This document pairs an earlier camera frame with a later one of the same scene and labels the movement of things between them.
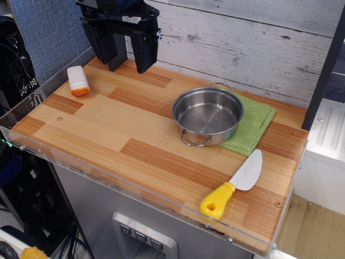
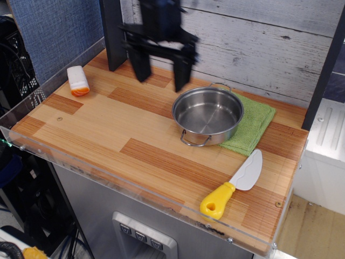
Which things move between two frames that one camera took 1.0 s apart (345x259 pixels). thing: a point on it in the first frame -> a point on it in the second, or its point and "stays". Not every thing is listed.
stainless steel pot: x=208 y=115 stays
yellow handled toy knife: x=213 y=205 stays
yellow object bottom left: x=33 y=253 stays
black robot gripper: x=100 y=16 -> x=161 y=30
